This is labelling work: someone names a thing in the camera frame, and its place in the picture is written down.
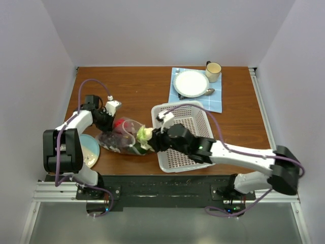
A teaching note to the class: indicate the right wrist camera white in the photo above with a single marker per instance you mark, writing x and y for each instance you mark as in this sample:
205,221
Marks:
166,119

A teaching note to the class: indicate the white perforated plastic basket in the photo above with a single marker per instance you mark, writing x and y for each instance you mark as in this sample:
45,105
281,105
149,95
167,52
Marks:
194,119

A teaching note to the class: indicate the blue beige ceramic plate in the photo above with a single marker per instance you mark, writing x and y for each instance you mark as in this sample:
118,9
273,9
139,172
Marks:
90,149

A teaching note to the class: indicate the clear zip top bag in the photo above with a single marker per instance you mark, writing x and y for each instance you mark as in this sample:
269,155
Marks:
130,128

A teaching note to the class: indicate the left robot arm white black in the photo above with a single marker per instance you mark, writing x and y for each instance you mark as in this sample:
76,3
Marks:
62,151

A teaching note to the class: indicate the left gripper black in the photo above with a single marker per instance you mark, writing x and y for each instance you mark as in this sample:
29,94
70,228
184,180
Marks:
108,127

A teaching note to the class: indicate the cream enamel mug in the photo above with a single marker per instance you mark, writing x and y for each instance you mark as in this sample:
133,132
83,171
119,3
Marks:
212,71

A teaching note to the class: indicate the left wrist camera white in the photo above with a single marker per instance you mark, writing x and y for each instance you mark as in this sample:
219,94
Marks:
112,106

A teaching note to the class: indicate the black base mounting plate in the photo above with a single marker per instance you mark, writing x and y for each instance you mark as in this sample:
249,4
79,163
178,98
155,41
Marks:
209,190

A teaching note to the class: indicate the fake white cauliflower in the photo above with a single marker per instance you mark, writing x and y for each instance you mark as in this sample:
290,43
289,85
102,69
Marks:
143,136

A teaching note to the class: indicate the right side aluminium rail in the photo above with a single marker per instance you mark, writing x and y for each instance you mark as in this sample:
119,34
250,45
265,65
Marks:
262,108

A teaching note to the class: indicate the fake green pepper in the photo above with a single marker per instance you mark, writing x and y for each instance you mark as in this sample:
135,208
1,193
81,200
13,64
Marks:
136,148

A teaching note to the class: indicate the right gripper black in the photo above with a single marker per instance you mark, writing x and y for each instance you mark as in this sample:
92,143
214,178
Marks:
157,140

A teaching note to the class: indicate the white paper plate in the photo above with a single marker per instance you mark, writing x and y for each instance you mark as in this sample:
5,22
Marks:
191,83

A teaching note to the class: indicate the aluminium frame rail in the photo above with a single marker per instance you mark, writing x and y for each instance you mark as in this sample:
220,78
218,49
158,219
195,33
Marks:
68,191

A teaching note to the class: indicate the fake red apple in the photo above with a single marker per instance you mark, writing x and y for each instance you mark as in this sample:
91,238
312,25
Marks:
117,126

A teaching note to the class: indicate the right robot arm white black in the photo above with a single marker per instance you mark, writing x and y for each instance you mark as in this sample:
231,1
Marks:
277,169

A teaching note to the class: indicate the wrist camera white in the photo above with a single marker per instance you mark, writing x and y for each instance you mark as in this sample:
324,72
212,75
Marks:
112,106
166,119

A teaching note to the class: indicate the metal spoon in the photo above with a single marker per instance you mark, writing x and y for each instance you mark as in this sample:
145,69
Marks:
209,91

